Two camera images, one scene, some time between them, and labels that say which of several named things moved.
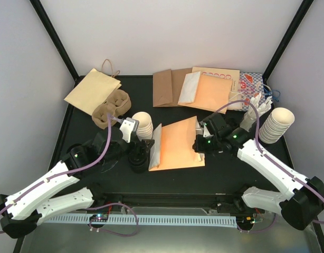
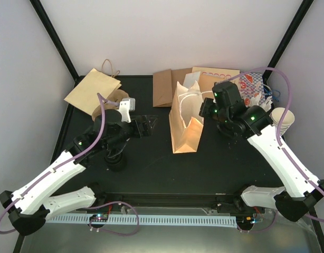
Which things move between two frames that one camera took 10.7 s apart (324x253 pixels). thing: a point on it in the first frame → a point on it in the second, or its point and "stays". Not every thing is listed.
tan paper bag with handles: [93, 90] stays
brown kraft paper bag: [167, 86] stays
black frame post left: [57, 40] stays
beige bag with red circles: [229, 74] stays
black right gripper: [198, 146] → [205, 112]
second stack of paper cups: [277, 124] stays
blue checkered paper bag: [250, 84] stays
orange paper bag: [172, 146] → [186, 118]
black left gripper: [143, 149] → [148, 130]
